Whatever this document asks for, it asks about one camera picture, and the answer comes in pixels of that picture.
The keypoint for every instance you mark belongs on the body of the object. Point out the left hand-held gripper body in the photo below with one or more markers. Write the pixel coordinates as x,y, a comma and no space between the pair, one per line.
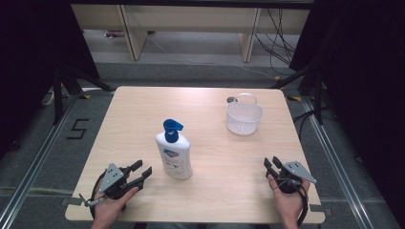
112,183

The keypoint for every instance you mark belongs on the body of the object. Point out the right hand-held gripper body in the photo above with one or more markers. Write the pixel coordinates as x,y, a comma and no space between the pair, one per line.
291,178

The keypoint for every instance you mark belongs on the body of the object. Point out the white pump bottle blue cap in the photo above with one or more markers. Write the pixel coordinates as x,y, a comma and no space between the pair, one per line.
174,152

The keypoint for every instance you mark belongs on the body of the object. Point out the white plastic basket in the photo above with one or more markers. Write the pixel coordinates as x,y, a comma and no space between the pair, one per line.
243,117

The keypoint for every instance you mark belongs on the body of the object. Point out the person's left hand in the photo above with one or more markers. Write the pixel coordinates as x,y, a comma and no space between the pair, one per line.
110,208

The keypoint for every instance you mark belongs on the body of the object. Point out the person's right hand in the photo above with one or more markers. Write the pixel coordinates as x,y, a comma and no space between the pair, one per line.
288,203

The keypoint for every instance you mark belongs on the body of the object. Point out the small dark round object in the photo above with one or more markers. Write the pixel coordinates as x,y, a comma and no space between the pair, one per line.
231,99

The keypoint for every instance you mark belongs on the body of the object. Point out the black tripod stand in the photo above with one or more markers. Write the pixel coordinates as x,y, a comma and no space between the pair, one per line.
70,86
310,82

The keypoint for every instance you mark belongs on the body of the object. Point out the small pink object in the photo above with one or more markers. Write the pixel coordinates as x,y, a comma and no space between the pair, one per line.
114,33

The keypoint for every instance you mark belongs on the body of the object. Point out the light wooden desk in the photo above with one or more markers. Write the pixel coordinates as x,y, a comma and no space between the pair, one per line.
191,28

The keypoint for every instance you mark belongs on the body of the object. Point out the metal floor rail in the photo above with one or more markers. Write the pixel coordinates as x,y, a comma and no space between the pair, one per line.
337,162
35,162

